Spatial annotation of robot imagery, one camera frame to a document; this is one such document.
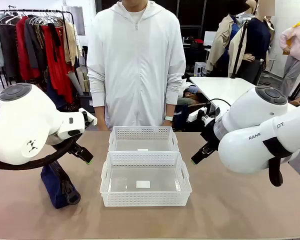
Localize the black cable sleeve arm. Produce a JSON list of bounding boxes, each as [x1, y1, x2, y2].
[[0, 136, 77, 171], [262, 138, 300, 188]]

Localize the seated background person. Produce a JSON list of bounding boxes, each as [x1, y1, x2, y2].
[[176, 78, 203, 106]]

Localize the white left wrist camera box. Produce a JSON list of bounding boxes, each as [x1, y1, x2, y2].
[[78, 107, 98, 127]]

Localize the charcoal hanging jacket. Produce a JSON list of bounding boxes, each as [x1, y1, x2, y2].
[[24, 16, 49, 71]]

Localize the person left forearm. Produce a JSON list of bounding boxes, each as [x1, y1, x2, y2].
[[164, 104, 176, 117]]

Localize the red hanging jacket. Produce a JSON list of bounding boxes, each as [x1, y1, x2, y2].
[[15, 16, 41, 81]]

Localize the white perforated plastic basket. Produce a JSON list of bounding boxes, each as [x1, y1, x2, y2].
[[99, 150, 193, 208], [108, 125, 180, 153]]

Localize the mannequin with pink sweater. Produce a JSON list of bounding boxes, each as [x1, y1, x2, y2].
[[279, 9, 300, 97]]

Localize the red hanging dress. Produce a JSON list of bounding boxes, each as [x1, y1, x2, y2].
[[41, 23, 75, 104]]

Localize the black cable sleeve right arm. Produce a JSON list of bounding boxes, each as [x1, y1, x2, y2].
[[262, 138, 300, 188]]

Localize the dark grey hanging garment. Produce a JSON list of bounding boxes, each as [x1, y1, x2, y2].
[[0, 21, 20, 79]]

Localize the person torso white hoodie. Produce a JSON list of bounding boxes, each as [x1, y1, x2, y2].
[[86, 0, 187, 131]]

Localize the mannequin with beige trench coat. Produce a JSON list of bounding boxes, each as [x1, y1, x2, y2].
[[205, 13, 244, 79]]

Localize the rolled paper tubes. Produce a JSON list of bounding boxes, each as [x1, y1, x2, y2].
[[66, 70, 85, 96]]

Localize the white box device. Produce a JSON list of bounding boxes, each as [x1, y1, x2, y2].
[[194, 61, 207, 77]]

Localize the black metal clothes rack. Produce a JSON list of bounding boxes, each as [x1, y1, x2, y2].
[[0, 8, 73, 83]]

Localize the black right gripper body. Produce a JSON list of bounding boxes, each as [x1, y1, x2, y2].
[[200, 124, 220, 151]]

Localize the mannequin with navy top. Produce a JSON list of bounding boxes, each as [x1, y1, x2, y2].
[[239, 0, 276, 85]]

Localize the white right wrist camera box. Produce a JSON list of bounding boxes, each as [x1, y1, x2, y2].
[[188, 106, 217, 126]]

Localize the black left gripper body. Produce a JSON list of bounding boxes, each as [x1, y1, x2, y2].
[[67, 141, 84, 156]]

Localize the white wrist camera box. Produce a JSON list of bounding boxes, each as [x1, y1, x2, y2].
[[78, 107, 98, 127], [188, 106, 217, 126]]

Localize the beige hanging garment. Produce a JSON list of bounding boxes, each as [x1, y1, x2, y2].
[[63, 20, 80, 68]]

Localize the navy zipper pencil pouch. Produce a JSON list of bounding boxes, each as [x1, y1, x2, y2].
[[40, 159, 81, 210]]

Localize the person right forearm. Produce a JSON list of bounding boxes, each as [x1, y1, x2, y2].
[[93, 106, 109, 131]]

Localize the white background table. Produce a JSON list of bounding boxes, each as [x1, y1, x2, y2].
[[189, 76, 298, 112]]

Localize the black cable sleeve left arm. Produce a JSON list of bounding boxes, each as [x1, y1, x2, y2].
[[0, 136, 77, 171]]

